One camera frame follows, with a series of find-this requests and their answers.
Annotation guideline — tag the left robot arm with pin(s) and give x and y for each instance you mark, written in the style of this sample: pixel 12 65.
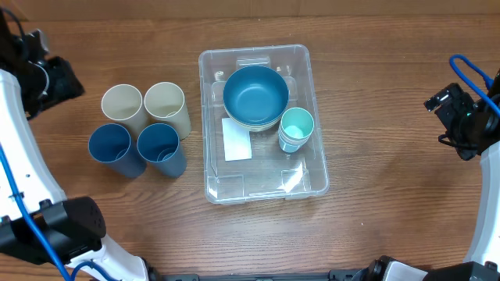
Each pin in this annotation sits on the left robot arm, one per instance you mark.
pixel 39 223

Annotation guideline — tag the cream bowl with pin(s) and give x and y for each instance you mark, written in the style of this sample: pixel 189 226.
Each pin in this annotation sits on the cream bowl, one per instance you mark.
pixel 255 118

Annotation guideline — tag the mint green small cup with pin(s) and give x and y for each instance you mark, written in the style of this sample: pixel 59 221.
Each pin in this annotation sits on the mint green small cup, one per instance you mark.
pixel 296 126

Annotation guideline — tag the light blue small cup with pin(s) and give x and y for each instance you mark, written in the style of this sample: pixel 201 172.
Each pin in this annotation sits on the light blue small cup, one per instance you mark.
pixel 288 145

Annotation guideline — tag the dark blue bowl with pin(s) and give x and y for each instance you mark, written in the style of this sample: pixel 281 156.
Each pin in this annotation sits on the dark blue bowl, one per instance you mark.
pixel 255 95

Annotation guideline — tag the cream tall cup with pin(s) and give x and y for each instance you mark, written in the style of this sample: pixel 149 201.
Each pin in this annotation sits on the cream tall cup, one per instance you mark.
pixel 124 104
pixel 165 102

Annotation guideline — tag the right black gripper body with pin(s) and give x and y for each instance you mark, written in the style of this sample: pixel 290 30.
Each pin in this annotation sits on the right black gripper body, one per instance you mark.
pixel 455 118

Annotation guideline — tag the white label in container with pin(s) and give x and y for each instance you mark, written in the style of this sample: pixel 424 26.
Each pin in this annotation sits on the white label in container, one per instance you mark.
pixel 236 141

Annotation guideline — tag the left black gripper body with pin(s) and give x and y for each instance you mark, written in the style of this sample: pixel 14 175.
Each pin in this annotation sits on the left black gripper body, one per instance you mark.
pixel 46 86

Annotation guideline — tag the dark blue tall cup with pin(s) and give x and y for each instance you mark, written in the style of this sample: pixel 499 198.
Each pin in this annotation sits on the dark blue tall cup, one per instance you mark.
pixel 159 144
pixel 112 145

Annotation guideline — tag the clear plastic storage container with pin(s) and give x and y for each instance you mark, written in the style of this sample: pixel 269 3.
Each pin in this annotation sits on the clear plastic storage container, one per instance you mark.
pixel 269 173

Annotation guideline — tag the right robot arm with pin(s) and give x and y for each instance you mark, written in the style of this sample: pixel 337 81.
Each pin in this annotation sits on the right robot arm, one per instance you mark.
pixel 485 243

